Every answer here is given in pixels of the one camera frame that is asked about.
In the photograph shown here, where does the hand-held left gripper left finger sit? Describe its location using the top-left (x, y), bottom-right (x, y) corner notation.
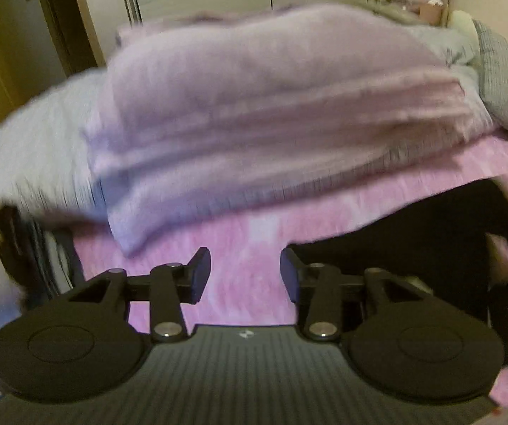
top-left (65, 247), bottom-right (212, 344)

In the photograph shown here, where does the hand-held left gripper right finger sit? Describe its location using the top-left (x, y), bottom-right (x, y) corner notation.
top-left (279, 247), bottom-right (434, 342)

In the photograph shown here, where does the black garment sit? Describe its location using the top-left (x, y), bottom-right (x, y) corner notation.
top-left (287, 177), bottom-right (508, 366)

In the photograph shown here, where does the pink floral blanket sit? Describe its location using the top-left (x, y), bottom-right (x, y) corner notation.
top-left (0, 135), bottom-right (508, 408)

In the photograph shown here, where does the folded lilac blanket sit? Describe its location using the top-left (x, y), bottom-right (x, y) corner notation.
top-left (81, 2), bottom-right (498, 257)

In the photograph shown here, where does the white ribbed quilt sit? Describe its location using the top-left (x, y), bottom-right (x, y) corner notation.
top-left (0, 22), bottom-right (498, 231)

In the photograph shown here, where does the dark door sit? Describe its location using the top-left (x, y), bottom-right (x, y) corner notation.
top-left (32, 0), bottom-right (100, 78)

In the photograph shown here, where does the grey pillow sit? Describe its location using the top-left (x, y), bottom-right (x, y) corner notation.
top-left (473, 20), bottom-right (508, 151)

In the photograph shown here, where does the pink tissue box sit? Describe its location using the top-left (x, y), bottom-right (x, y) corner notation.
top-left (419, 0), bottom-right (448, 26)

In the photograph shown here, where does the cream bed frame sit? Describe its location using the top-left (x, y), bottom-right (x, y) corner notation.
top-left (451, 9), bottom-right (477, 38)

